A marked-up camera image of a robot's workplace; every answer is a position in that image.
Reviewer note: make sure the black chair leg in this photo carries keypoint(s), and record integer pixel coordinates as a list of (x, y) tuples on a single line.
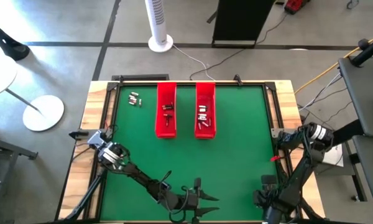
[(9, 46)]

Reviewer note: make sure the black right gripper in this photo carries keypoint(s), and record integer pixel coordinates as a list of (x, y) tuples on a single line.
[(262, 197)]

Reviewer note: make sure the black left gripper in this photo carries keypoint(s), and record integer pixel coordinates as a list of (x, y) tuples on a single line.
[(192, 200)]

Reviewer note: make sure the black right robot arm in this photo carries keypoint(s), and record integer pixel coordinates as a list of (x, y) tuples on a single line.
[(298, 179)]

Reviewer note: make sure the grey desk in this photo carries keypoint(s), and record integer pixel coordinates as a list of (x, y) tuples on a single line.
[(366, 93)]

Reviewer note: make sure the black clamp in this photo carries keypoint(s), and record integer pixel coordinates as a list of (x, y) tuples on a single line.
[(237, 79), (121, 79)]

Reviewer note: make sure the white box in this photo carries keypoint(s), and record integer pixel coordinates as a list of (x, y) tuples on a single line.
[(335, 158)]

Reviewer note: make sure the black floor plate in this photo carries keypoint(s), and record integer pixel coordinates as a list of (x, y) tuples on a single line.
[(143, 77)]

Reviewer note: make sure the black diagonal strut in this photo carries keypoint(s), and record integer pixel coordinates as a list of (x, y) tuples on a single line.
[(87, 196), (309, 211)]

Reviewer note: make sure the black partition panel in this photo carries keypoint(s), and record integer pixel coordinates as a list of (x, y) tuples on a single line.
[(239, 21)]

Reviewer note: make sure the black desk crossbar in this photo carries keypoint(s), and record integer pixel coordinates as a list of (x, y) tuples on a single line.
[(348, 133)]

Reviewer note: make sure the red plastic bin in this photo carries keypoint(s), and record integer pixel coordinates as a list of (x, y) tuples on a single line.
[(205, 93), (166, 93)]

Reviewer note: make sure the grey metal table frame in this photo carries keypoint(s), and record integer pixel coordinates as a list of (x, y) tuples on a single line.
[(15, 150)]

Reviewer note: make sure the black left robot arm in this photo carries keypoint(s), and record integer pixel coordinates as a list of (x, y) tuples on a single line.
[(140, 177)]

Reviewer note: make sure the green table mat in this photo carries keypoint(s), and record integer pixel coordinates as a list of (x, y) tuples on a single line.
[(236, 174)]

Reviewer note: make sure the red and black device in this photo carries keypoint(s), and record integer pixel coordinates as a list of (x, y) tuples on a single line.
[(295, 5)]

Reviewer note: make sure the white tower fan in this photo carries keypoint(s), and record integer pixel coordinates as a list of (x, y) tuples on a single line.
[(158, 18)]

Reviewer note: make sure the white round pedestal table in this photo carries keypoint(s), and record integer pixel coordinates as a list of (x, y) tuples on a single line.
[(0, 74)]

